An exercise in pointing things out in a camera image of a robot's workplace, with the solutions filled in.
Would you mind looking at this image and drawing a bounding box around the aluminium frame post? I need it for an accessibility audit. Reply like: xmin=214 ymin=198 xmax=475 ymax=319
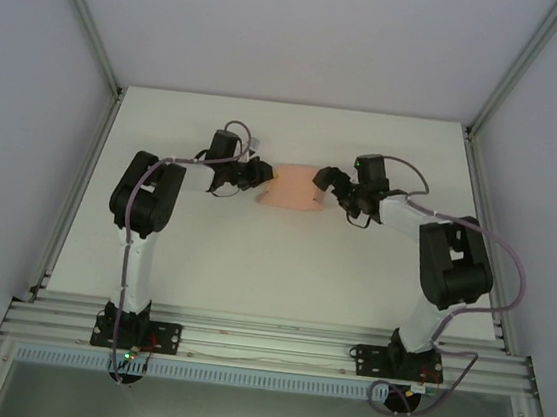
xmin=32 ymin=0 xmax=135 ymax=101
xmin=465 ymin=0 xmax=557 ymax=149

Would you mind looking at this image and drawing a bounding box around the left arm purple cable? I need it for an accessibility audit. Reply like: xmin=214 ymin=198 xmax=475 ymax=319
xmin=104 ymin=109 xmax=264 ymax=400

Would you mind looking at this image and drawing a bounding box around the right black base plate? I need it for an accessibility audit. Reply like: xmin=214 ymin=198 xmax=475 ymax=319
xmin=347 ymin=342 xmax=446 ymax=387

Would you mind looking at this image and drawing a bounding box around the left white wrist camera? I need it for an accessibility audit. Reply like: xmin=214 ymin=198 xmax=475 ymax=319
xmin=245 ymin=136 xmax=263 ymax=165

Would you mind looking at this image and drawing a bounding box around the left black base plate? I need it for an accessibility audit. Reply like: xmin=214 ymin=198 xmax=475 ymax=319
xmin=89 ymin=313 xmax=184 ymax=357

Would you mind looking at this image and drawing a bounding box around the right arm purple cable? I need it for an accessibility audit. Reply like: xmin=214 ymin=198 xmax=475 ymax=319
xmin=353 ymin=154 xmax=540 ymax=417

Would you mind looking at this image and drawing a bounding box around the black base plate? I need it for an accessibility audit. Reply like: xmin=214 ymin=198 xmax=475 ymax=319
xmin=89 ymin=313 xmax=184 ymax=357
xmin=347 ymin=342 xmax=446 ymax=387

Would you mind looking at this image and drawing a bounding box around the slotted grey cable duct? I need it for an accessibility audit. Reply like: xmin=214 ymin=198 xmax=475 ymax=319
xmin=14 ymin=344 xmax=393 ymax=404

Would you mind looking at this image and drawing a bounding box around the pink cardboard box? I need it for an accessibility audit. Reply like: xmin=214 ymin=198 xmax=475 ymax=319
xmin=254 ymin=159 xmax=332 ymax=214

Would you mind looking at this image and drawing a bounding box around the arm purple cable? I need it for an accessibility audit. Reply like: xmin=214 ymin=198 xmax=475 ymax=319
xmin=353 ymin=154 xmax=540 ymax=417
xmin=104 ymin=109 xmax=264 ymax=400

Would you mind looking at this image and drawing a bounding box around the aluminium mounting rail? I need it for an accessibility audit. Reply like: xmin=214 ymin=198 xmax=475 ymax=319
xmin=0 ymin=287 xmax=543 ymax=400

